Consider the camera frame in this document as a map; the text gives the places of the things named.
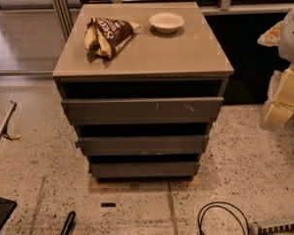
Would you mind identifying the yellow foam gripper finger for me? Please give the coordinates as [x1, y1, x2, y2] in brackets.
[260, 102, 294, 130]
[257, 22, 282, 47]

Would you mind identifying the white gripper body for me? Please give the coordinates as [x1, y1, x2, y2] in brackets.
[268, 63, 294, 111]

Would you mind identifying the grey drawer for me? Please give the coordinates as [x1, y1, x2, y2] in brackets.
[61, 97, 223, 125]
[77, 135, 209, 156]
[91, 162, 199, 179]

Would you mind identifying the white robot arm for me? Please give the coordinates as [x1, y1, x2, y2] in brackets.
[257, 7, 294, 129]

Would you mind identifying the grey drawer cabinet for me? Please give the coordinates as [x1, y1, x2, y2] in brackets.
[53, 3, 233, 171]

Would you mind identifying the white paper bowl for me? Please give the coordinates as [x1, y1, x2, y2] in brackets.
[149, 13, 185, 34]

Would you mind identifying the grey power strip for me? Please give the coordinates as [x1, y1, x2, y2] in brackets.
[249, 216, 294, 235]

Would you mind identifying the brown chip bag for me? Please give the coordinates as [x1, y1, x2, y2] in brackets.
[84, 18, 140, 60]

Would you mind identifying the black tape strip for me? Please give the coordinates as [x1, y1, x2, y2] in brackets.
[101, 202, 116, 208]

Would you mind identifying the grey metal bar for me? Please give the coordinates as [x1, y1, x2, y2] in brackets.
[0, 101, 17, 139]

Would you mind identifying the black cable loop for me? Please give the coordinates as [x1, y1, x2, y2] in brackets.
[197, 201, 251, 235]

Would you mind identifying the black handle tool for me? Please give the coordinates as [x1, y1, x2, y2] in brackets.
[60, 211, 75, 235]

